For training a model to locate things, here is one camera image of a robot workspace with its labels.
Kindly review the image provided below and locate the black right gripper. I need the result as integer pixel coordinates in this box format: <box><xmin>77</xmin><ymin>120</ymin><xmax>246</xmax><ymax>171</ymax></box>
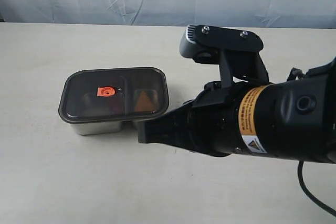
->
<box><xmin>138</xmin><ymin>49</ymin><xmax>269</xmax><ymax>157</ymax></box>

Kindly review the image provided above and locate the yellow toy cheese wedge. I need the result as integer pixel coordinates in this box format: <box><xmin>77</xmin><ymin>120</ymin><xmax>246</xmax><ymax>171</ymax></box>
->
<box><xmin>134</xmin><ymin>89</ymin><xmax>156</xmax><ymax>113</ymax></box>

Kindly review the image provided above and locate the red toy sausage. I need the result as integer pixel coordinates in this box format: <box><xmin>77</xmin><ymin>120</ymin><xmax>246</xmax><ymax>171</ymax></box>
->
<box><xmin>108</xmin><ymin>94</ymin><xmax>124</xmax><ymax>115</ymax></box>

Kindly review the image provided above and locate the dark transparent lid orange seal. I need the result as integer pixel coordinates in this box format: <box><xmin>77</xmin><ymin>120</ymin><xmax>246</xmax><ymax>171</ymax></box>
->
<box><xmin>58</xmin><ymin>67</ymin><xmax>169</xmax><ymax>124</ymax></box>

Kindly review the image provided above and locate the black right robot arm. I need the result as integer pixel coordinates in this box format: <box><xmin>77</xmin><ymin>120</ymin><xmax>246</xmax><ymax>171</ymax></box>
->
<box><xmin>138</xmin><ymin>50</ymin><xmax>335</xmax><ymax>164</ymax></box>

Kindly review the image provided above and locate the steel divided lunch box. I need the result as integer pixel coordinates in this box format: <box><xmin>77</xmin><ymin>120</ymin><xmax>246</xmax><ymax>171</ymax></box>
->
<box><xmin>70</xmin><ymin>119</ymin><xmax>144</xmax><ymax>136</ymax></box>

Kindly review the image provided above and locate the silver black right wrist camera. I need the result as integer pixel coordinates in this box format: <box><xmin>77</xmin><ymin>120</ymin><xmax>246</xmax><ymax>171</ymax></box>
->
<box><xmin>179</xmin><ymin>25</ymin><xmax>264</xmax><ymax>65</ymax></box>

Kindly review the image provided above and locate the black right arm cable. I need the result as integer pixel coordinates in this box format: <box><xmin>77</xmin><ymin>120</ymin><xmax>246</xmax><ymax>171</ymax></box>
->
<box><xmin>286</xmin><ymin>68</ymin><xmax>336</xmax><ymax>218</ymax></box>

